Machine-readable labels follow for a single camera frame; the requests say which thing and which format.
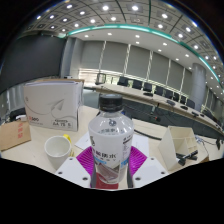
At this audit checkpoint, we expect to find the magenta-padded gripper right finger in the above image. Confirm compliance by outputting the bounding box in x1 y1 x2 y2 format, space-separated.
126 145 169 188

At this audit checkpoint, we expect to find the group of ceiling lights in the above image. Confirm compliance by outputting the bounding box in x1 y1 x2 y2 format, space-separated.
33 1 224 88

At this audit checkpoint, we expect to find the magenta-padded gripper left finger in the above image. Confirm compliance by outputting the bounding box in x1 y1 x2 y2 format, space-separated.
53 145 99 189

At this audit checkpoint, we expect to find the white divided organizer box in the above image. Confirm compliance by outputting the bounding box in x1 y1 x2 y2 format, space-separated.
157 125 199 173

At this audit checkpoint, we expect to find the black power adapter with cables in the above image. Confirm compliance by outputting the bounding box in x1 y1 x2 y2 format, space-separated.
9 107 27 123

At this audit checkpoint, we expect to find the long curved conference desk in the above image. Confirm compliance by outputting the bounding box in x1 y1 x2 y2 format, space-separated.
83 83 224 141

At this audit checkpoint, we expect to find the white mug with yellow print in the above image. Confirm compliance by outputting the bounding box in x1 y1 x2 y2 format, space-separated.
44 134 74 171

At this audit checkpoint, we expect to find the row of black office chairs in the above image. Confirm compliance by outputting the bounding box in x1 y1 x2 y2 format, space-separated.
117 76 198 109

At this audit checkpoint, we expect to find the brown paper envelope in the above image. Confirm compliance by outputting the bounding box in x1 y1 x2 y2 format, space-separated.
0 119 32 153

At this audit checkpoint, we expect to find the white paper carton box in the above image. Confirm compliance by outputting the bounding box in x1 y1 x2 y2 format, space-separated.
23 78 84 132

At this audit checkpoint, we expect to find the clear water bottle black cap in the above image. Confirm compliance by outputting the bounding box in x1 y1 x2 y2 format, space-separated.
87 93 135 184

